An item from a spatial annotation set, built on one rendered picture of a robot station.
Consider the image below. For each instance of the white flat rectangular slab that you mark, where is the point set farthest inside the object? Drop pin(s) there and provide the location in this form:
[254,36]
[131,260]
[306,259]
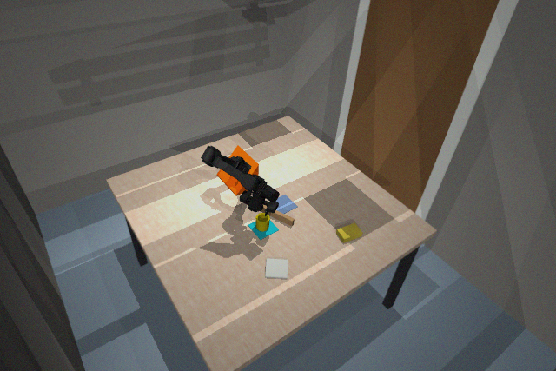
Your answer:
[276,268]

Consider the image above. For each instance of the brown wooden beam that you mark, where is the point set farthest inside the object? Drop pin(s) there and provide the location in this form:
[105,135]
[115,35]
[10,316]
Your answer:
[280,216]

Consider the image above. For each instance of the yellow flat block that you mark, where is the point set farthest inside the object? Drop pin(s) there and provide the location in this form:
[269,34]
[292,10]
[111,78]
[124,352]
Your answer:
[349,233]

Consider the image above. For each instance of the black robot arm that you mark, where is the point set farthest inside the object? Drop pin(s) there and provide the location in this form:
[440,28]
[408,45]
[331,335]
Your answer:
[238,168]

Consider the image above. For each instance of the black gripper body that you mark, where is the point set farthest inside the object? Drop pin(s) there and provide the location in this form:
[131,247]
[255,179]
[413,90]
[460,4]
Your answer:
[271,206]

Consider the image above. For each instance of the olive-yellow cup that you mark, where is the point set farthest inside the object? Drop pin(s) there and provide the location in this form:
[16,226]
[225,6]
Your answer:
[262,222]

